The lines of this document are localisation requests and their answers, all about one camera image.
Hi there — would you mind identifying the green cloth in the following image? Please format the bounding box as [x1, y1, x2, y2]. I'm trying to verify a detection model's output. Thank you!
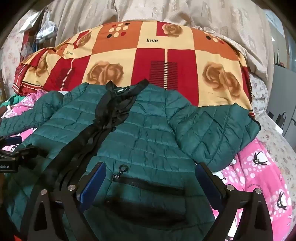
[0, 95, 17, 108]

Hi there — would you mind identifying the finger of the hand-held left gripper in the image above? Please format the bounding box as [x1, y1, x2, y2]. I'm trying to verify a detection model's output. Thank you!
[11, 146, 39, 161]
[0, 136, 23, 145]

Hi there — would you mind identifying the red orange rose-print blanket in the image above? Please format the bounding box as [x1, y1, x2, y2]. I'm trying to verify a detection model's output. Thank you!
[13, 20, 255, 116]

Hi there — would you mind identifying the green quilted puffer jacket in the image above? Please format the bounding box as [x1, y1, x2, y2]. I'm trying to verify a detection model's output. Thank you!
[0, 79, 261, 241]

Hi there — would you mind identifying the grey flat panel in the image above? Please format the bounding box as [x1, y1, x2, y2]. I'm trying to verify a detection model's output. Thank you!
[274, 64, 296, 121]

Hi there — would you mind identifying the white plastic bag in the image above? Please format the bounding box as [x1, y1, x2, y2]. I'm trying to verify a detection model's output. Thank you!
[36, 11, 56, 39]

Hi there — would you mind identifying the black power adapter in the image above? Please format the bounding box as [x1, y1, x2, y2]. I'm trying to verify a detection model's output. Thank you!
[266, 111, 287, 127]

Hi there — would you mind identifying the pale floral bed sheet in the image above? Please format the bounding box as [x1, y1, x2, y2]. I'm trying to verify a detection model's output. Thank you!
[248, 72, 296, 186]

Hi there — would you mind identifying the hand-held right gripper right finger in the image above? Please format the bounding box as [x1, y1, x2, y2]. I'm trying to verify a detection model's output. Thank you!
[195, 162, 277, 241]

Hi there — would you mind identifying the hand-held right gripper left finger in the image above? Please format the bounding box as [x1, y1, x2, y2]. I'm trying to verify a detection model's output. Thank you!
[20, 161, 107, 241]

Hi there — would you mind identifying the pink penguin-print blanket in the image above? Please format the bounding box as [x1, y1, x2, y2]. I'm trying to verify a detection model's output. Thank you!
[0, 89, 293, 241]

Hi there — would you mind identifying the beige patterned curtain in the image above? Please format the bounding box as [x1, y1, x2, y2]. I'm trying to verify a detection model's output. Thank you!
[42, 0, 273, 78]

